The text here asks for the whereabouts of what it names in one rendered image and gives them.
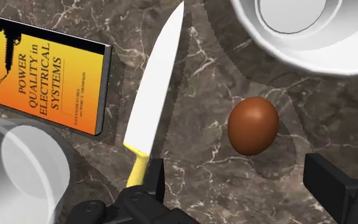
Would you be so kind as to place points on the white bowl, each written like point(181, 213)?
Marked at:
point(309, 34)

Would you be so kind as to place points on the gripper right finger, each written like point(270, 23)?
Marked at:
point(336, 186)

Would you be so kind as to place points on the grey bowl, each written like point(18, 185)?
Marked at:
point(17, 173)

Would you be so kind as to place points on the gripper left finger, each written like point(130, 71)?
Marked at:
point(147, 198)

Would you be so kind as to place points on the brown egg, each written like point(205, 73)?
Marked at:
point(253, 125)

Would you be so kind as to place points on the orange and black book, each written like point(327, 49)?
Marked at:
point(47, 80)

